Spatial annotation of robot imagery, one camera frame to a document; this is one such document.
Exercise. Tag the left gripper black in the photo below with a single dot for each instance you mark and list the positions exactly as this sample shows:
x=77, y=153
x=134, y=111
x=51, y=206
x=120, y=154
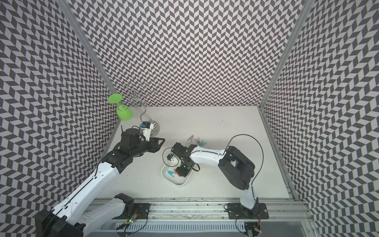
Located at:
x=157, y=147

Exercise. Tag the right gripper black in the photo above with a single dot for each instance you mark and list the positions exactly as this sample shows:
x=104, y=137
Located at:
x=183, y=173

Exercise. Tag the teal clothespin bottom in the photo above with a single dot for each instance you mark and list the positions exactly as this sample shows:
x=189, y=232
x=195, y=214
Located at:
x=171, y=173

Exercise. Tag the teal clothespin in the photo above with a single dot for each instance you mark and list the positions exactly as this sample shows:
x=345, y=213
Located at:
x=202, y=143
x=171, y=173

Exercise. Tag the white plastic storage box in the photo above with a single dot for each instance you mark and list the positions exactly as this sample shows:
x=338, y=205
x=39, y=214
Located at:
x=176, y=181

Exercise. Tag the teal clothespin top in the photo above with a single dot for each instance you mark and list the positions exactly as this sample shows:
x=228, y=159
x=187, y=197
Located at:
x=202, y=143

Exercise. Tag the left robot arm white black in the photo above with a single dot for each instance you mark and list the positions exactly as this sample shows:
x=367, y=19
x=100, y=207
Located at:
x=68, y=218

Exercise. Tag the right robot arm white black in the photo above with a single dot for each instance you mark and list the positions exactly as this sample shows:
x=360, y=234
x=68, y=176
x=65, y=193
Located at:
x=234, y=165

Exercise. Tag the green plastic wine glass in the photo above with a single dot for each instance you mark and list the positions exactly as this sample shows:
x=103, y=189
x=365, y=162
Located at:
x=122, y=111

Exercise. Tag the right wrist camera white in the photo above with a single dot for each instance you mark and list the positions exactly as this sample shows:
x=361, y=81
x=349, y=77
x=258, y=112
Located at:
x=171, y=160

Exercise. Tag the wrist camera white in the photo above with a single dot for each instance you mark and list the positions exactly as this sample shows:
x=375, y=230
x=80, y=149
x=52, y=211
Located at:
x=171, y=160
x=146, y=128

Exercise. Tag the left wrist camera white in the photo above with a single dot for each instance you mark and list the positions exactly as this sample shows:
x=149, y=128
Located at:
x=146, y=128

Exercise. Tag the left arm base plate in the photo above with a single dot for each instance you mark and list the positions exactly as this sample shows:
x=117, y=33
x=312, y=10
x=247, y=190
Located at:
x=141, y=209

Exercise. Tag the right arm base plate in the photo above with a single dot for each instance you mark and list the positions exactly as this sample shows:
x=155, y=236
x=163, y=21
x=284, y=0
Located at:
x=236, y=211

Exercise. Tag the aluminium rail frame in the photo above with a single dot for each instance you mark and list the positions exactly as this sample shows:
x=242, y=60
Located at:
x=208, y=216

